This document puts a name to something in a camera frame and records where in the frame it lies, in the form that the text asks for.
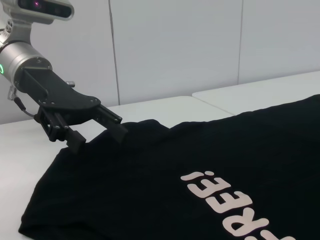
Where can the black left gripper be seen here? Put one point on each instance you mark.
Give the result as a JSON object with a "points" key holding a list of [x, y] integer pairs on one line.
{"points": [[57, 92]]}

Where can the black shirt with FREE print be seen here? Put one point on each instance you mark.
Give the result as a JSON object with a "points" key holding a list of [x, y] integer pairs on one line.
{"points": [[150, 190]]}

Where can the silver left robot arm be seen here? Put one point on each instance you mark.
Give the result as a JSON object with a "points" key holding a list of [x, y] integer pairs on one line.
{"points": [[22, 60]]}

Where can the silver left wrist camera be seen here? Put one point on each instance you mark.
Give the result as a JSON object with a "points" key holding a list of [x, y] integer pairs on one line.
{"points": [[45, 7]]}

